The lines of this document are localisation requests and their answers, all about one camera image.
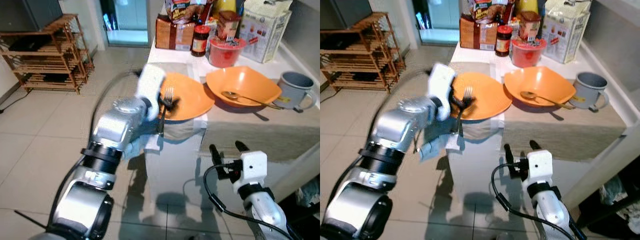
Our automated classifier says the printed cereal bag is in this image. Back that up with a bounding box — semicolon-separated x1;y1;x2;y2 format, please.
467;0;516;25
164;0;214;25

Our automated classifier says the wooden slatted shelf rack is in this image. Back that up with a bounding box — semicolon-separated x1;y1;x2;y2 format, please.
320;11;406;94
0;13;95;95

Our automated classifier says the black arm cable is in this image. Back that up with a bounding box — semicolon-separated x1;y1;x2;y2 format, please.
202;162;290;240
89;69;146;143
490;162;577;240
372;66;437;132

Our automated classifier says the black appliance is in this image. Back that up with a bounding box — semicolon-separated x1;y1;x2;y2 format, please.
0;0;64;34
320;0;374;30

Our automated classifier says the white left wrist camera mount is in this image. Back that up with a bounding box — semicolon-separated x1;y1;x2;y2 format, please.
135;63;167;121
427;62;457;121

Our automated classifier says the orange bowl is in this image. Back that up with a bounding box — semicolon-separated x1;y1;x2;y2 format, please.
205;65;283;108
503;65;577;107

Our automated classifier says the orange plate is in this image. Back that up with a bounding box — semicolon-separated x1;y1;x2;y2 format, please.
450;71;514;121
159;72;216;122

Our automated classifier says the grey mug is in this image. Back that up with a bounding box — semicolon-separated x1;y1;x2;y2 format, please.
273;71;319;112
569;72;610;112

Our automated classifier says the glass door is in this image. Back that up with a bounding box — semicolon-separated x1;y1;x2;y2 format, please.
412;0;464;46
99;0;151;49

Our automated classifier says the white table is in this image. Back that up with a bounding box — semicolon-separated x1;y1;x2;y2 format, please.
144;39;321;202
445;39;640;210

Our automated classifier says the small brown food packet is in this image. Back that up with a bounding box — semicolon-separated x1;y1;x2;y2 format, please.
216;10;242;42
517;10;543;42

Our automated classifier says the silver metal fork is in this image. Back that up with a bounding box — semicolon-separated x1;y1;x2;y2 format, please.
455;85;475;134
158;87;176;134

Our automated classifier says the yellow bottle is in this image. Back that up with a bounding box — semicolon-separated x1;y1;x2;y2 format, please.
517;0;540;14
215;0;239;14

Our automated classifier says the dark jar with red lid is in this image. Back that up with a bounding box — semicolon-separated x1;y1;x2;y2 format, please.
191;23;211;58
494;24;514;58

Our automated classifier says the pale blue cloth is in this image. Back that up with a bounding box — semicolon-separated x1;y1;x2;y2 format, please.
123;134;164;162
417;134;452;163

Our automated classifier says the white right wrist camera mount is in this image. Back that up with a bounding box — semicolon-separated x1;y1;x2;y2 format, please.
521;148;555;186
232;150;269;195

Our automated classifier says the metal spoon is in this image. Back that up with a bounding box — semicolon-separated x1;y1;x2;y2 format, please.
221;90;284;111
519;90;576;110

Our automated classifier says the red plastic container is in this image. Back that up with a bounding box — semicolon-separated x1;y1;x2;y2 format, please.
509;37;548;69
208;35;247;69

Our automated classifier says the grey tablecloth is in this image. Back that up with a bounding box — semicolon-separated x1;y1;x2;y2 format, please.
159;61;321;164
450;61;628;162

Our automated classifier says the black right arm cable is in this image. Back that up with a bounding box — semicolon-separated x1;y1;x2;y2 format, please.
202;162;290;240
490;162;577;240

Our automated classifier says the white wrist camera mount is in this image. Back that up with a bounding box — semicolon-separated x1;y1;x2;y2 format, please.
232;150;269;195
135;63;167;121
521;148;555;186
427;62;457;121

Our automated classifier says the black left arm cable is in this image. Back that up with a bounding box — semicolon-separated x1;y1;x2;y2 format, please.
372;66;437;132
89;69;146;143

